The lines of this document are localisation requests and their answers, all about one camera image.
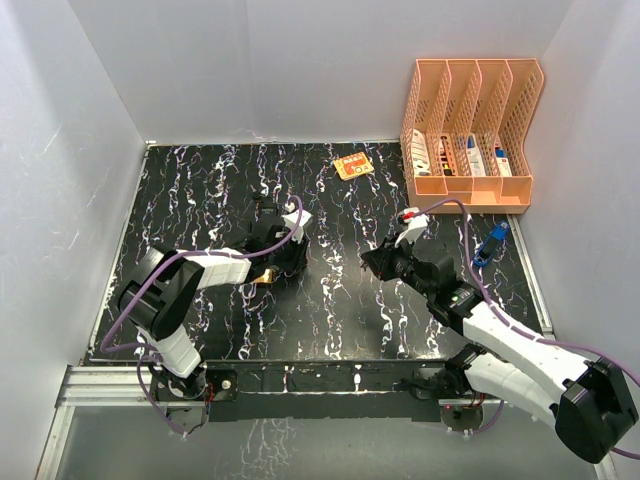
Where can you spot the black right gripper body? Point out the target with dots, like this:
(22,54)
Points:
(396,262)

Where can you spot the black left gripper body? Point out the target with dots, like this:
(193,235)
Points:
(287,257)

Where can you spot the large brass padlock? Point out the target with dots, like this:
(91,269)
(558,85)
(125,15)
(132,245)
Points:
(268,277)

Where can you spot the black padlock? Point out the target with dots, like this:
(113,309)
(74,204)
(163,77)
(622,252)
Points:
(266,210)

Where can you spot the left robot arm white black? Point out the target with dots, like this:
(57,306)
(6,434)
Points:
(158,294)

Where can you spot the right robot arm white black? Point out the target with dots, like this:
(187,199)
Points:
(586,402)

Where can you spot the orange card pack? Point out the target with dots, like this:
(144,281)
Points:
(353,166)

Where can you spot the white box in organizer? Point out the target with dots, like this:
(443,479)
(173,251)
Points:
(419,154)

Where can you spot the blue stapler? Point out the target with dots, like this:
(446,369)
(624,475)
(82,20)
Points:
(491,244)

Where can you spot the red black marker items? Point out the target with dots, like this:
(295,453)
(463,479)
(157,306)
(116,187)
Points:
(446,157)

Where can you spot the white blue tube box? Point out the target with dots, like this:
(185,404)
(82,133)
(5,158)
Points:
(475,158)

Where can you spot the orange plastic file organizer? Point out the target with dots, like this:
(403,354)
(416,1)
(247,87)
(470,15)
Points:
(463,134)

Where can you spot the blue red white box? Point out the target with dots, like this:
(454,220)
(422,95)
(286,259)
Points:
(502,162)

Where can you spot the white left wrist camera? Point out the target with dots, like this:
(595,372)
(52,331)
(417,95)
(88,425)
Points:
(296,220)

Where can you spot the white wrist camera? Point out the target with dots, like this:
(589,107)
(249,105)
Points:
(413,223)
(296,220)

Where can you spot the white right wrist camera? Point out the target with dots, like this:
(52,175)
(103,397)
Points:
(413,223)

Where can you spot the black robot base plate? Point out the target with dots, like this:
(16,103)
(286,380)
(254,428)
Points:
(420,390)

